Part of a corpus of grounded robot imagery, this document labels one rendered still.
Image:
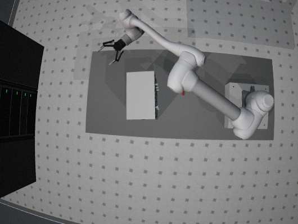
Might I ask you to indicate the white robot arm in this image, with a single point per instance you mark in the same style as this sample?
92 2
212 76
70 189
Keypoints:
255 104

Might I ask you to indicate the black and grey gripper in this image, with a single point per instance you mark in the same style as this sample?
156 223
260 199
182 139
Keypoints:
117 46

